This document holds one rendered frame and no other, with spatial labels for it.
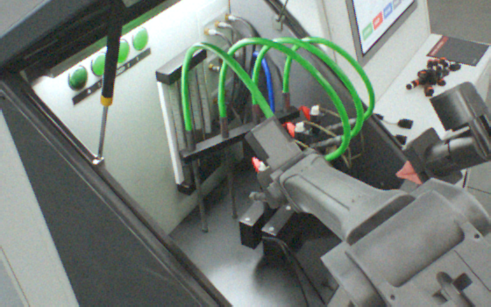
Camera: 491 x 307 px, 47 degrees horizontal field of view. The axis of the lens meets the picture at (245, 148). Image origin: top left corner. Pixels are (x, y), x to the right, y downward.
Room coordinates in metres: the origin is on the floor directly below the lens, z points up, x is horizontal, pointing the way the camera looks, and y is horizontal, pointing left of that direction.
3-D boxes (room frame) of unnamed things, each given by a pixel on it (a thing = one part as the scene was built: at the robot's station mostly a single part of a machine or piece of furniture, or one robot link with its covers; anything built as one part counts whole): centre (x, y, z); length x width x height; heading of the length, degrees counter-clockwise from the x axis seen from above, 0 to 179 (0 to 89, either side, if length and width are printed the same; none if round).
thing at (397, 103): (1.44, -0.57, 0.97); 0.70 x 0.22 x 0.03; 144
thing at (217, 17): (1.31, 0.03, 1.20); 0.13 x 0.03 x 0.31; 144
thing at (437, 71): (1.47, -0.59, 1.01); 0.23 x 0.11 x 0.06; 144
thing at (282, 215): (1.06, -0.11, 0.91); 0.34 x 0.10 x 0.15; 144
